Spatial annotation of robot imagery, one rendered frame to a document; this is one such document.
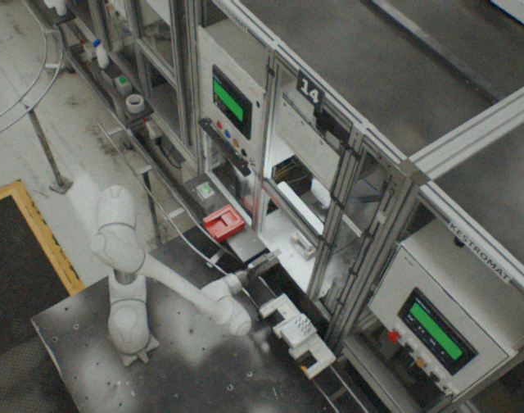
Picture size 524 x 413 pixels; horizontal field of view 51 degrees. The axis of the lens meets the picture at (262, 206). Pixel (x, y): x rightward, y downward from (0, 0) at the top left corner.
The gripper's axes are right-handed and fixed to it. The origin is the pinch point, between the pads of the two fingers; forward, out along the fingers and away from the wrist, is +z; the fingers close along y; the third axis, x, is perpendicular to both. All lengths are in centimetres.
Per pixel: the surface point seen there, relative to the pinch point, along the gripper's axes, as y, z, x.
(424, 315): 64, 1, -66
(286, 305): -13.6, -4.5, -17.4
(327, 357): -12.1, -5.3, -46.9
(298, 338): -7.5, -12.0, -34.1
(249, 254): -9.3, -5.0, 11.7
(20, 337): -99, -115, 80
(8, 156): -101, -70, 212
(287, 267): -9.2, 5.7, -4.0
